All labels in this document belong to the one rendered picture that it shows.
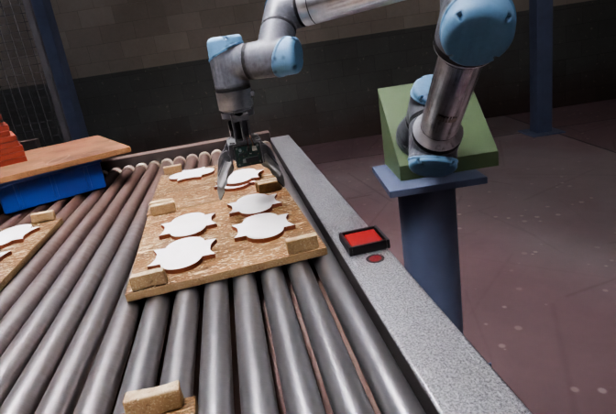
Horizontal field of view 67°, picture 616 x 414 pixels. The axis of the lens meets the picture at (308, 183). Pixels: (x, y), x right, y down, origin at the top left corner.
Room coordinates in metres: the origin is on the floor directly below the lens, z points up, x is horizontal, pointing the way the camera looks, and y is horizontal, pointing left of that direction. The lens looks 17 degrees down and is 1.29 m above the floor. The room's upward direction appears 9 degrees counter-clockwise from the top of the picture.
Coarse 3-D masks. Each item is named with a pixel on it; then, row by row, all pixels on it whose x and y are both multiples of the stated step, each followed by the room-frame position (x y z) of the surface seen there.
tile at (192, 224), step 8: (184, 216) 1.03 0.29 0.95; (192, 216) 1.02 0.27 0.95; (200, 216) 1.01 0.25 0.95; (208, 216) 1.00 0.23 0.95; (168, 224) 0.99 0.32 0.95; (176, 224) 0.98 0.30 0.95; (184, 224) 0.97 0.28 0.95; (192, 224) 0.96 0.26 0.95; (200, 224) 0.95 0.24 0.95; (208, 224) 0.95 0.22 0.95; (216, 224) 0.95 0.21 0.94; (168, 232) 0.94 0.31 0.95; (176, 232) 0.93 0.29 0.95; (184, 232) 0.92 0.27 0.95; (192, 232) 0.92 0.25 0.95; (200, 232) 0.92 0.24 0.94
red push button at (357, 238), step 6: (348, 234) 0.82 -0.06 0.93; (354, 234) 0.82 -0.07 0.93; (360, 234) 0.81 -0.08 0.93; (366, 234) 0.81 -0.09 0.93; (372, 234) 0.80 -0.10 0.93; (378, 234) 0.80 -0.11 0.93; (348, 240) 0.80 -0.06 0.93; (354, 240) 0.79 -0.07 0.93; (360, 240) 0.79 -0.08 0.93; (366, 240) 0.78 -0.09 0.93; (372, 240) 0.78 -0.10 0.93; (378, 240) 0.78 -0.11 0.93
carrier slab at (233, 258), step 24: (288, 192) 1.12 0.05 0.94; (168, 216) 1.07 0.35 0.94; (216, 216) 1.02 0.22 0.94; (240, 216) 1.00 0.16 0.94; (144, 240) 0.94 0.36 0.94; (168, 240) 0.92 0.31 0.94; (216, 240) 0.88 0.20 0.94; (144, 264) 0.81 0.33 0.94; (216, 264) 0.76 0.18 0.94; (240, 264) 0.75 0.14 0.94; (264, 264) 0.75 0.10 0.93; (168, 288) 0.71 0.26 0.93
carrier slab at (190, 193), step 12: (216, 168) 1.50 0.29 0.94; (240, 168) 1.45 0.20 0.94; (252, 168) 1.43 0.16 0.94; (264, 168) 1.40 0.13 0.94; (168, 180) 1.43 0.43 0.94; (192, 180) 1.38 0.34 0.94; (204, 180) 1.36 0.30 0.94; (216, 180) 1.34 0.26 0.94; (156, 192) 1.31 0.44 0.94; (168, 192) 1.29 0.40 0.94; (180, 192) 1.27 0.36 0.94; (192, 192) 1.25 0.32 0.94; (204, 192) 1.23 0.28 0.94; (216, 192) 1.21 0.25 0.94; (228, 192) 1.20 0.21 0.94; (240, 192) 1.18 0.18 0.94; (252, 192) 1.16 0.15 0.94; (180, 204) 1.15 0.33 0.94; (192, 204) 1.14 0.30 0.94
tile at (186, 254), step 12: (180, 240) 0.88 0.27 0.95; (192, 240) 0.87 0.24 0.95; (156, 252) 0.84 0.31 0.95; (168, 252) 0.83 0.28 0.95; (180, 252) 0.82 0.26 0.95; (192, 252) 0.81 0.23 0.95; (204, 252) 0.80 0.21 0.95; (156, 264) 0.78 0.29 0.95; (168, 264) 0.77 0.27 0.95; (180, 264) 0.77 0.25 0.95; (192, 264) 0.76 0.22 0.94
